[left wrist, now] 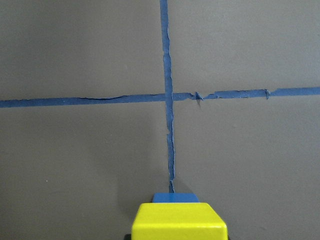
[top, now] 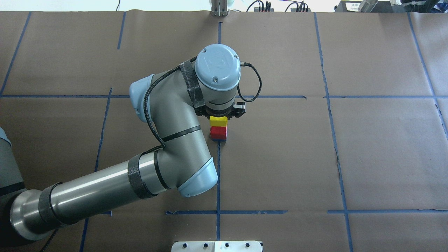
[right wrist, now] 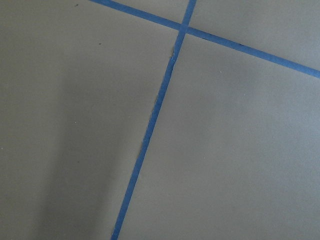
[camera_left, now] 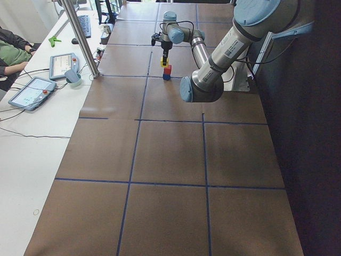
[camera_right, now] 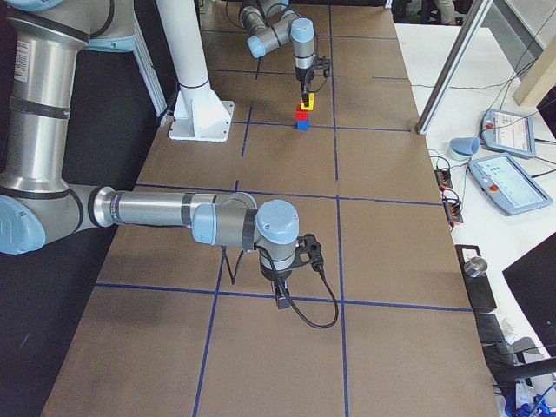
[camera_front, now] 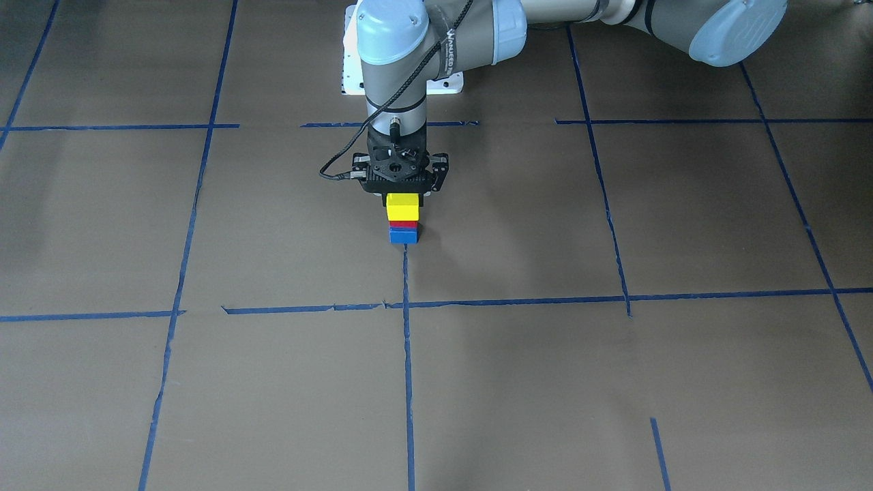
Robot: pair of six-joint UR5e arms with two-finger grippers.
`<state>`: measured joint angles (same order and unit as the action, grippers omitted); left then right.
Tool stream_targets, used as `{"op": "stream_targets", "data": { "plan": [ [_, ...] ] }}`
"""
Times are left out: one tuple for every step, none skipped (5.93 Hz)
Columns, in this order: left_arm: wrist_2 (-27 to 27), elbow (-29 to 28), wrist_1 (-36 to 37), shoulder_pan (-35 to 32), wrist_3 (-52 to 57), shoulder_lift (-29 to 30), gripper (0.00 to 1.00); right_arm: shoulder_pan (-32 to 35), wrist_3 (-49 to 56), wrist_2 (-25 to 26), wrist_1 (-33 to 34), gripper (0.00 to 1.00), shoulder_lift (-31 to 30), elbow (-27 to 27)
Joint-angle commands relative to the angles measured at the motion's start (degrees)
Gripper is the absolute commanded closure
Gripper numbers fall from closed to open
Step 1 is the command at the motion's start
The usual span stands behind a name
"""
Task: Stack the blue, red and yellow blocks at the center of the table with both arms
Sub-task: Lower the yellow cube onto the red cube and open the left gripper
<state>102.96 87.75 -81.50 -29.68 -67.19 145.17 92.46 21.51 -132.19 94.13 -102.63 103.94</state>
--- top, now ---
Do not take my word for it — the black power strip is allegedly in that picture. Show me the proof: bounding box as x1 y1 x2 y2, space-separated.
246 0 275 12

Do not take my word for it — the aluminium frame post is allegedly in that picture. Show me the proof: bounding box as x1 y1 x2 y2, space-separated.
210 0 229 16

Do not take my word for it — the white camera post with base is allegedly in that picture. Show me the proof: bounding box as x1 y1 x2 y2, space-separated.
171 240 264 252

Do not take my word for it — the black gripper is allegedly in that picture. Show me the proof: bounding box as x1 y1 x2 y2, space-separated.
200 104 235 119

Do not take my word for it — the yellow wooden cube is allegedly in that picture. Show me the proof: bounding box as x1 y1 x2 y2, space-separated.
209 116 228 127

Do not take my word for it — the red wooden cube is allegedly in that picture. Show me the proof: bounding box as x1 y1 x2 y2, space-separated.
210 127 228 139

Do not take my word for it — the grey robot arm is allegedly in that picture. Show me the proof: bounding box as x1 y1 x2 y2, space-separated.
1 44 243 248

